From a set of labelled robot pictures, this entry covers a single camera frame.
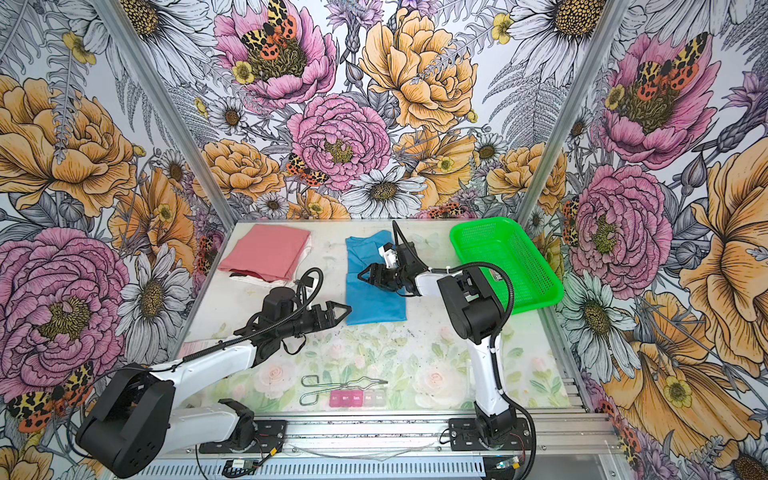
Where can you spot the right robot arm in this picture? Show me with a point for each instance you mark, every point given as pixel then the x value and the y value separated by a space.
pixel 478 298

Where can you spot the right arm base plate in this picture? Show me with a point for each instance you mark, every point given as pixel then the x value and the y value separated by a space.
pixel 464 434

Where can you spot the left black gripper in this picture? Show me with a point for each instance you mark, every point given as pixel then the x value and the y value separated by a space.
pixel 330 313

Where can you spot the folded pink t-shirt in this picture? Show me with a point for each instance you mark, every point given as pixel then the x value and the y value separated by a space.
pixel 268 237

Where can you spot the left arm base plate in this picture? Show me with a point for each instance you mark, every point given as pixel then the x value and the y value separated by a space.
pixel 259 436

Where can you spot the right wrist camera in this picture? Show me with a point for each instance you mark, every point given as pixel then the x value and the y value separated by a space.
pixel 388 253

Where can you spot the green plastic basket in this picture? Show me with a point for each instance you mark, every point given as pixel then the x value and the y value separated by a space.
pixel 504 243

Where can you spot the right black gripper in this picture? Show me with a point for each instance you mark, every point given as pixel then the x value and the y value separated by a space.
pixel 375 267

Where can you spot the blue t-shirt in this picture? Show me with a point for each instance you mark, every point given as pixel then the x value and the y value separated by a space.
pixel 369 304

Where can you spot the red white small box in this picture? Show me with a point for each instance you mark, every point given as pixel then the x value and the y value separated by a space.
pixel 192 347

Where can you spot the metal tongs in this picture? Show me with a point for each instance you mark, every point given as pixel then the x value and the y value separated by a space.
pixel 317 387

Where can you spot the aluminium front rail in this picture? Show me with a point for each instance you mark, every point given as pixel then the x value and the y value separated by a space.
pixel 379 434

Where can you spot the pink pill organizer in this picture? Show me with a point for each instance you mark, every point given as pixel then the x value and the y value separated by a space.
pixel 357 399

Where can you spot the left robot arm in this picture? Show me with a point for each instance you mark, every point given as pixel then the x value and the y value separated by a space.
pixel 141 414

